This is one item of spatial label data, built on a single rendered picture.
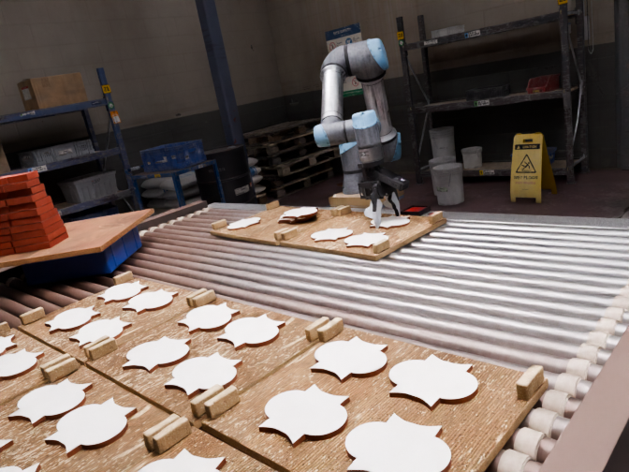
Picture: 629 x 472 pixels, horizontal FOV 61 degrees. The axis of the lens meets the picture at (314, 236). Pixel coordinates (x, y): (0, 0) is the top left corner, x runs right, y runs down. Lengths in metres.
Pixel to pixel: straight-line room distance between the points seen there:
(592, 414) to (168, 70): 6.87
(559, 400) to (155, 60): 6.74
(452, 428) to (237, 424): 0.32
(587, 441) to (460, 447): 0.15
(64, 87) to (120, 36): 1.39
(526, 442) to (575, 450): 0.08
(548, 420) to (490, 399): 0.08
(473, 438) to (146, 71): 6.66
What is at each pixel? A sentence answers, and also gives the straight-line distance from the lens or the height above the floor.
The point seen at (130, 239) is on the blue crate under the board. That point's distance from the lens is 2.09.
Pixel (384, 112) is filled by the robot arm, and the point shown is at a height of 1.24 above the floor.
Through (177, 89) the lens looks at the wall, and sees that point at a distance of 7.34.
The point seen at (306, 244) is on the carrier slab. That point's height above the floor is 0.94.
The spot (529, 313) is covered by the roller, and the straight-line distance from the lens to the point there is 1.12.
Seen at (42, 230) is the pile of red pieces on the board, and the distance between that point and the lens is 1.97.
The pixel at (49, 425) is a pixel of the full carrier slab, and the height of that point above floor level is 0.94.
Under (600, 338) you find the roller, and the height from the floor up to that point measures 0.92.
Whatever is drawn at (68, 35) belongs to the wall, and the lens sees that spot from 6.79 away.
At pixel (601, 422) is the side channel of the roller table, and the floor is 0.95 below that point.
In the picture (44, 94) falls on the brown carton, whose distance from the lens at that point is 5.85.
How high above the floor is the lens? 1.42
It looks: 16 degrees down
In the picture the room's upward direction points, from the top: 11 degrees counter-clockwise
